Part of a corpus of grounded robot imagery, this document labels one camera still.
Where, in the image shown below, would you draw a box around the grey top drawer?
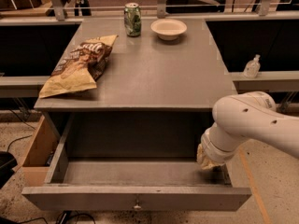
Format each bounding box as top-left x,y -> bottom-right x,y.
22,115 -> 251,211

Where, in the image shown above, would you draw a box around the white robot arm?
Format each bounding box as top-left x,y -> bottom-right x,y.
197,91 -> 299,170

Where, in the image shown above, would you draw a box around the grey drawer cabinet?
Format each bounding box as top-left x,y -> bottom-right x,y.
35,18 -> 235,159

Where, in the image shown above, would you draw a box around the grey side shelf right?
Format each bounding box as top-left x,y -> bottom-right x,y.
231,71 -> 299,92

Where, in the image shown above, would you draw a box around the grey side shelf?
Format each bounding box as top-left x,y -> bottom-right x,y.
0,76 -> 49,98
231,71 -> 299,92

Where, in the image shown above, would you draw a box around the clear sanitizer bottle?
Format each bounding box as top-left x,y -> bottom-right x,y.
243,54 -> 261,78

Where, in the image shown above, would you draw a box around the white paper bowl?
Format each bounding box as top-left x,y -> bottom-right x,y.
150,19 -> 187,41

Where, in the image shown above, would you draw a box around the items inside wooden box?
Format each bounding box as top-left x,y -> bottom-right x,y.
45,151 -> 54,167

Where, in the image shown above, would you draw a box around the brown yellow chip bag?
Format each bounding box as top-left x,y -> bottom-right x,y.
39,35 -> 118,98

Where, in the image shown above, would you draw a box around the black office chair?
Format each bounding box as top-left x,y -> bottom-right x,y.
166,0 -> 226,14

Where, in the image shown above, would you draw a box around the green soda can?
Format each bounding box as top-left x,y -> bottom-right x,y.
124,3 -> 141,37

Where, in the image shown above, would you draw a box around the light wooden box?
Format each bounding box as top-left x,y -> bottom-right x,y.
21,117 -> 58,187

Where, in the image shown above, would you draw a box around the black object at left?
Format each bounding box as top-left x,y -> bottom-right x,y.
0,151 -> 18,189

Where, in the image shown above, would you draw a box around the grey side shelf left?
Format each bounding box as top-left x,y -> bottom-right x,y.
0,76 -> 49,98

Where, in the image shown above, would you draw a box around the black floor cables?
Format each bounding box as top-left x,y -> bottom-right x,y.
0,109 -> 97,224

